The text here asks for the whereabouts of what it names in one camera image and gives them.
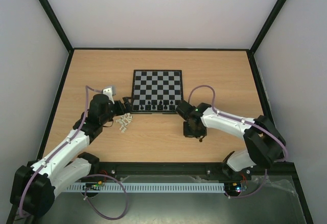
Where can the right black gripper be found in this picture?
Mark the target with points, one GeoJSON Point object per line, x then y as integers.
{"type": "Point", "coordinates": [193, 133]}

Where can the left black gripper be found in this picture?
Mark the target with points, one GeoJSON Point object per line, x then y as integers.
{"type": "Point", "coordinates": [121, 110]}

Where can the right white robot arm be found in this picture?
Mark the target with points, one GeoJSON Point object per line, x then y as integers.
{"type": "Point", "coordinates": [264, 144]}

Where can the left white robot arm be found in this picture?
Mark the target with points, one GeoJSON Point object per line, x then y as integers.
{"type": "Point", "coordinates": [35, 187]}

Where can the pile of white chess pieces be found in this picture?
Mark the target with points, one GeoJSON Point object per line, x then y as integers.
{"type": "Point", "coordinates": [124, 121]}

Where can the black grey chessboard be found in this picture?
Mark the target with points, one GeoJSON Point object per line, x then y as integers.
{"type": "Point", "coordinates": [153, 86]}

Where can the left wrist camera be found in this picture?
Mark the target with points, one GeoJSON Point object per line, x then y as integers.
{"type": "Point", "coordinates": [110, 92]}

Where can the black aluminium rail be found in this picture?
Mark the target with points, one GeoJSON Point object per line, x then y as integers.
{"type": "Point", "coordinates": [208, 171]}

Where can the light blue cable duct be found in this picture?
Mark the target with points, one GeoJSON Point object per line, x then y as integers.
{"type": "Point", "coordinates": [148, 188]}

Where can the black frame post left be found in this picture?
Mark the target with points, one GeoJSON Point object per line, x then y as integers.
{"type": "Point", "coordinates": [56, 24]}

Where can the black frame post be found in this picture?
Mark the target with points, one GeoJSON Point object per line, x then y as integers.
{"type": "Point", "coordinates": [56, 24]}
{"type": "Point", "coordinates": [267, 25]}

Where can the black frame post right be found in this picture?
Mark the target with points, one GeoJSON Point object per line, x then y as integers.
{"type": "Point", "coordinates": [267, 25]}

